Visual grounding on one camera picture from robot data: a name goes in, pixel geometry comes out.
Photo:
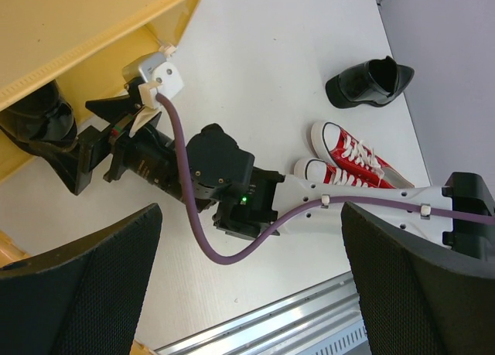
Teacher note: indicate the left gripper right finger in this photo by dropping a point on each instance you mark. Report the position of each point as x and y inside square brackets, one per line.
[415, 296]

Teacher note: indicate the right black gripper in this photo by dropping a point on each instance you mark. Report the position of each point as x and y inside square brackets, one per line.
[75, 157]

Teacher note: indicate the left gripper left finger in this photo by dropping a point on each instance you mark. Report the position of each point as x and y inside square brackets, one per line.
[84, 297]

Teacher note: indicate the black loafer shoe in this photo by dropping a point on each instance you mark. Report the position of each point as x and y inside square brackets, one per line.
[41, 122]
[374, 82]

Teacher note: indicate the yellow cabinet door panel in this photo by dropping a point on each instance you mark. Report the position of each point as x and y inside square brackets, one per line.
[9, 251]

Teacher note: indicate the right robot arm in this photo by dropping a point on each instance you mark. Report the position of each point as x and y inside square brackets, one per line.
[233, 207]

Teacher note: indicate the yellow shoe cabinet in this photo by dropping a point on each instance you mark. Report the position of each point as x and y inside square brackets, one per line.
[83, 46]

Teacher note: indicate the red canvas sneaker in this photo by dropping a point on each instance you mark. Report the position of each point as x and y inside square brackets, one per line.
[318, 171]
[338, 147]

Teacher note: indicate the white slotted cable duct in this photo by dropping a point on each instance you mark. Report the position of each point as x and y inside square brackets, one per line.
[340, 343]

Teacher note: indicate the aluminium front rail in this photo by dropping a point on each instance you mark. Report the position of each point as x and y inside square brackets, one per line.
[286, 326]

